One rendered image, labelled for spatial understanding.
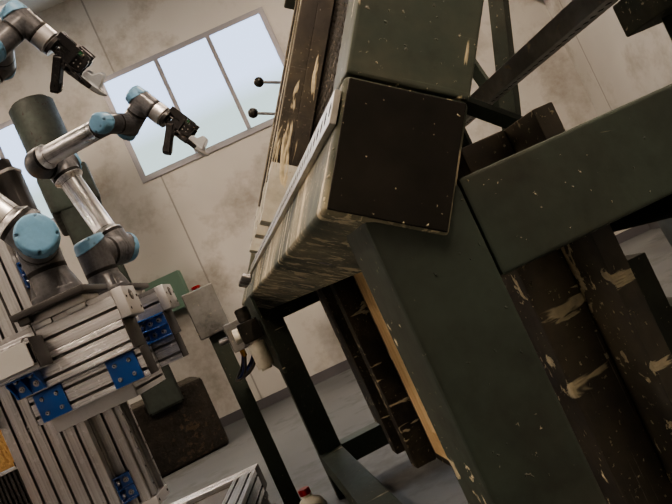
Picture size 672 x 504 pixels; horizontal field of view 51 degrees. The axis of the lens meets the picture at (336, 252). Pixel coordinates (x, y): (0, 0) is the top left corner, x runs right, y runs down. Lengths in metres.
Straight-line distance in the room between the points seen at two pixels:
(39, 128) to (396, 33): 5.12
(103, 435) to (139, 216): 3.99
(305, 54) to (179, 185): 4.74
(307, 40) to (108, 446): 1.47
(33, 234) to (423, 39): 1.59
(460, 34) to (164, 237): 5.64
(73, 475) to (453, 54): 2.03
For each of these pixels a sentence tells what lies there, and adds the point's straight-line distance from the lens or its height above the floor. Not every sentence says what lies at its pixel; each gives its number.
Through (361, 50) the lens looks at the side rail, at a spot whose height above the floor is 0.92.
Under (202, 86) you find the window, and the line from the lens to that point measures 6.32.
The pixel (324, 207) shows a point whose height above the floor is 0.81.
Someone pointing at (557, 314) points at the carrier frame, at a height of 0.62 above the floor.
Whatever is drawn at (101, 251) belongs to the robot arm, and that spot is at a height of 1.19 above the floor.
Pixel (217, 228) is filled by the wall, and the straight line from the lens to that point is 6.12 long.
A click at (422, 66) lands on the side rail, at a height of 0.89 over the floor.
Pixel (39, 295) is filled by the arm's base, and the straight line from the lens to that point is 2.19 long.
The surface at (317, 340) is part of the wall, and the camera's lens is 6.05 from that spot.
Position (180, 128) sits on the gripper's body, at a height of 1.47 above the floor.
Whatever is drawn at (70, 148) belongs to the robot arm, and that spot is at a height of 1.57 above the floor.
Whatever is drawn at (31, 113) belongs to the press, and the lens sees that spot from 5.71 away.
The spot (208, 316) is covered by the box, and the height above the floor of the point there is 0.82.
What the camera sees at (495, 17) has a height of 1.22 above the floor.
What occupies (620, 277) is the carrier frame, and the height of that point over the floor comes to 0.64.
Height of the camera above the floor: 0.76
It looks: 2 degrees up
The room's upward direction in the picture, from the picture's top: 25 degrees counter-clockwise
